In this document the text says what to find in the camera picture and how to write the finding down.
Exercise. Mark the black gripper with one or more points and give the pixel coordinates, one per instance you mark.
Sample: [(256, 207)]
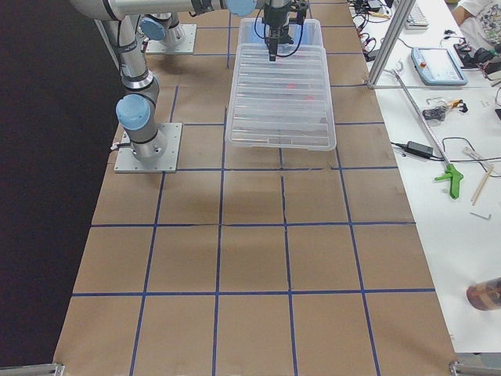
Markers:
[(273, 20)]

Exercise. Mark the clear plastic box lid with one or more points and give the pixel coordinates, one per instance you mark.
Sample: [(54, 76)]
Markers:
[(264, 112)]

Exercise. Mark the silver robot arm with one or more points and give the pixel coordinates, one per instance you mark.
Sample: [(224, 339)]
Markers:
[(136, 110), (150, 24)]

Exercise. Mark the white keyboard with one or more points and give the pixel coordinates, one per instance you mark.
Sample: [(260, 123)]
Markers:
[(416, 20)]

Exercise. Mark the teach pendant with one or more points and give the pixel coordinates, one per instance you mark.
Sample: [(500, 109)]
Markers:
[(437, 67)]

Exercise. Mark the black power adapter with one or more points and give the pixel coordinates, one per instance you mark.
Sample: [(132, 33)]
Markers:
[(418, 150)]

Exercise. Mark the metal reacher grabber tool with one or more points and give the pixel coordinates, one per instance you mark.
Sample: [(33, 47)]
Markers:
[(434, 138)]

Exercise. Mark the wooden chopsticks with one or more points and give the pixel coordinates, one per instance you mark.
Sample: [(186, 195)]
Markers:
[(481, 185)]

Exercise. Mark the allen key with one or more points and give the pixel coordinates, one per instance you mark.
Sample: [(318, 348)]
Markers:
[(486, 217)]

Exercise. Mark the brown bottle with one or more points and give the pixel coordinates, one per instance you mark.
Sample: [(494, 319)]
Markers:
[(485, 295)]

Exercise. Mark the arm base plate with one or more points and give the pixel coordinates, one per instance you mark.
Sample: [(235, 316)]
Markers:
[(157, 156), (179, 40)]

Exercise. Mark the aluminium frame post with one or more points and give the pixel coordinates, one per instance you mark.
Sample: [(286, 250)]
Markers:
[(398, 22)]

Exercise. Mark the green grabber handle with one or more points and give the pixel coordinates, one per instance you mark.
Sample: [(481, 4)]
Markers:
[(454, 177)]

